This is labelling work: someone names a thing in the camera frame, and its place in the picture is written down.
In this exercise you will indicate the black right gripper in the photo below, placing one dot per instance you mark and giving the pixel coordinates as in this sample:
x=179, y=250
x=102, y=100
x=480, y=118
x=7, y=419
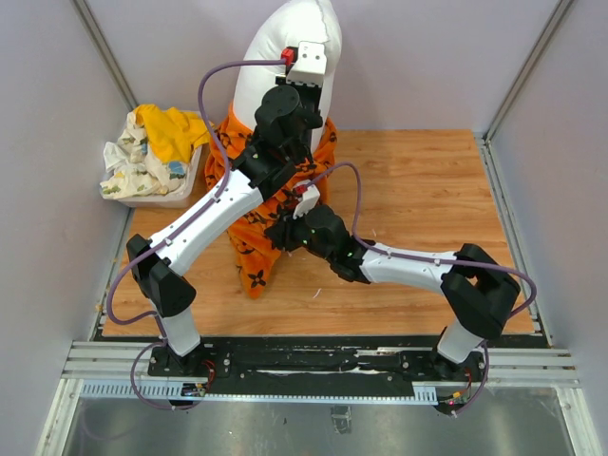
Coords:
x=281, y=233

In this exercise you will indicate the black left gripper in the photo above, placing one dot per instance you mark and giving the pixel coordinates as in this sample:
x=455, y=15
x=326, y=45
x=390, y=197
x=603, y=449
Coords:
x=314, y=90

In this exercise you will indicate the orange patterned plush pillowcase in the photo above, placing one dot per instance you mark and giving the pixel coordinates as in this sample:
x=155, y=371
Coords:
x=256, y=255

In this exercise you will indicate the white pillow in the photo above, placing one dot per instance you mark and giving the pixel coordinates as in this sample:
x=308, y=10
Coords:
x=292, y=23

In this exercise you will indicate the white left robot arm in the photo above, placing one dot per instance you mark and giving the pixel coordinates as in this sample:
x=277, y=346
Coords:
x=287, y=115

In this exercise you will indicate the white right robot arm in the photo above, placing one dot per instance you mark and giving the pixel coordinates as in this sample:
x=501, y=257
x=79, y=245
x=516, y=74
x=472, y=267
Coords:
x=480, y=292

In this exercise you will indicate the white plastic basket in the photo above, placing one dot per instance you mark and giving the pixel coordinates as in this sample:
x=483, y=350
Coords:
x=175, y=200

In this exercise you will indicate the yellow cloth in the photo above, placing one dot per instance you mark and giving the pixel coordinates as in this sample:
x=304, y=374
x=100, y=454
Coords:
x=173, y=134

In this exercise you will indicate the white printed cloth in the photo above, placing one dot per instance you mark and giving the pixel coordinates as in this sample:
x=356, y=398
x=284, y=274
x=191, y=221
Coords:
x=133, y=171

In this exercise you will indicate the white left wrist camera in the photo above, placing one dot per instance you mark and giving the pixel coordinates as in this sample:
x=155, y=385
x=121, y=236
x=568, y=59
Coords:
x=309, y=66

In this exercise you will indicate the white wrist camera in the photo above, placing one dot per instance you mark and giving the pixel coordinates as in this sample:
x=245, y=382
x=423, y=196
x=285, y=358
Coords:
x=307, y=195
x=309, y=66

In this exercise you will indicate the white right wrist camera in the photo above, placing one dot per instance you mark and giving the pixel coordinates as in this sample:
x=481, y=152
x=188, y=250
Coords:
x=307, y=195

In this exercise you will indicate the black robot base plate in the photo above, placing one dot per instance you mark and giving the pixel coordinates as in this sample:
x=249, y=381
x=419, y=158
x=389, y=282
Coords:
x=343, y=358

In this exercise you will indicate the right aluminium frame post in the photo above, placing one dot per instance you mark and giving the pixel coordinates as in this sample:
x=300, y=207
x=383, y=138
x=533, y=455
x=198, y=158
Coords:
x=549, y=31

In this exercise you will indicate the aluminium frame post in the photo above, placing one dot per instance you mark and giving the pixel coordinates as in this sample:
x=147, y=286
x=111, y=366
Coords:
x=102, y=90
x=549, y=31

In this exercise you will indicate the grey slotted cable duct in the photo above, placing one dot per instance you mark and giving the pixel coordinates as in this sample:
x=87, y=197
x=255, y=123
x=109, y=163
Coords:
x=266, y=389

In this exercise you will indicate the left aluminium frame post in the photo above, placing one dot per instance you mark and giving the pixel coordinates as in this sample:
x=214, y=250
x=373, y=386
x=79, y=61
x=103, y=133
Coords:
x=102, y=90

